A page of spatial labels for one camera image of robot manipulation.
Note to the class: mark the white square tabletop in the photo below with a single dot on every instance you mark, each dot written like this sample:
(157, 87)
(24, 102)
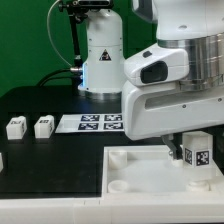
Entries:
(150, 169)

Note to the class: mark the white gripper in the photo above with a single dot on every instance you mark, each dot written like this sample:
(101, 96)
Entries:
(158, 110)

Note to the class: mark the white sheet with fiducial tags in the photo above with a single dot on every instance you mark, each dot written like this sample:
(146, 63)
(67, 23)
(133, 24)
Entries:
(84, 123)

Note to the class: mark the black camera on stand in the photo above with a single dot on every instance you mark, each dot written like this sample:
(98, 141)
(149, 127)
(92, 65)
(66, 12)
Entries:
(77, 13)

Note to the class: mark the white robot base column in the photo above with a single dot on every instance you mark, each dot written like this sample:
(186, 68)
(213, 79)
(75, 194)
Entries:
(103, 71)

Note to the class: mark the white part at left edge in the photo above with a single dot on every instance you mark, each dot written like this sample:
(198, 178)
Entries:
(1, 163)

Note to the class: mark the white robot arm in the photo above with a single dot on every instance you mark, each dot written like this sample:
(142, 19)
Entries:
(176, 84)

